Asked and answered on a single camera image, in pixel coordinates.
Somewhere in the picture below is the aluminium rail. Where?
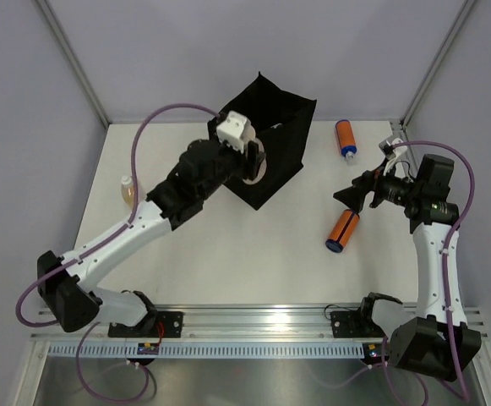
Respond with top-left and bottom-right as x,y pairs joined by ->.
387,119 -> 408,158
29,304 -> 489,342

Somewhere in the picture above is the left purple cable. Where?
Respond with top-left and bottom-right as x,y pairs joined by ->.
15,102 -> 225,399

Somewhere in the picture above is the orange tube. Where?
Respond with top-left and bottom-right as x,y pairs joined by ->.
325,209 -> 360,254
335,119 -> 357,162

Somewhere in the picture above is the amber liquid clear bottle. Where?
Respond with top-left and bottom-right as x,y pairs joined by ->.
120,175 -> 135,208

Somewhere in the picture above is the aluminium front rail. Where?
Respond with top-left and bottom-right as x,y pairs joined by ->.
29,304 -> 489,342

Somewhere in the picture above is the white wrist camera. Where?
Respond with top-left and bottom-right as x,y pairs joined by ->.
215,111 -> 256,154
379,137 -> 407,176

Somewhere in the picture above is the black canvas bag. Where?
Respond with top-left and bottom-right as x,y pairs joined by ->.
221,74 -> 317,210

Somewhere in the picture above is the left aluminium corner post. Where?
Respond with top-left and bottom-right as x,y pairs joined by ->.
32,0 -> 111,129

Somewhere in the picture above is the right aluminium corner post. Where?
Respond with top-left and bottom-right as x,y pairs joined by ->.
400,0 -> 479,129

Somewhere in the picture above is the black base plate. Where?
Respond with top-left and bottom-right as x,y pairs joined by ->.
107,310 -> 183,338
330,310 -> 385,338

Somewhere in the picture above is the beige pump bottle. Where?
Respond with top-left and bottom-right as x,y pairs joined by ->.
243,126 -> 267,185

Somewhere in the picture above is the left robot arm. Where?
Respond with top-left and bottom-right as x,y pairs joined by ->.
37,112 -> 265,337

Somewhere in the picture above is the aluminium corner post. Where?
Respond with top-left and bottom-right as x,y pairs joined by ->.
32,0 -> 111,129
400,0 -> 479,129

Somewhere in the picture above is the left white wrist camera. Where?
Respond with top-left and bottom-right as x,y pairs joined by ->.
215,111 -> 256,154

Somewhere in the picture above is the right side aluminium rail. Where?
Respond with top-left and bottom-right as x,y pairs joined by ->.
387,119 -> 408,158

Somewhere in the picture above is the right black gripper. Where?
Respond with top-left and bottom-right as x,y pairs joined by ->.
334,157 -> 423,214

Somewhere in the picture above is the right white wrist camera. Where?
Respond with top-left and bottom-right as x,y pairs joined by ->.
379,137 -> 407,176

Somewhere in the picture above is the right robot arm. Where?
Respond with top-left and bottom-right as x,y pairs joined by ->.
334,154 -> 482,382

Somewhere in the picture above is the white slotted cable duct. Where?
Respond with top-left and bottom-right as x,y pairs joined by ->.
48,341 -> 364,359

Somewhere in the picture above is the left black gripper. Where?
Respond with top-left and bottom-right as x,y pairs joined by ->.
198,126 -> 265,201

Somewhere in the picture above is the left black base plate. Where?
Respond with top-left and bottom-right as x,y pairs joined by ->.
107,310 -> 183,338

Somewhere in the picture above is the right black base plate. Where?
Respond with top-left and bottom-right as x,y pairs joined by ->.
330,310 -> 385,338

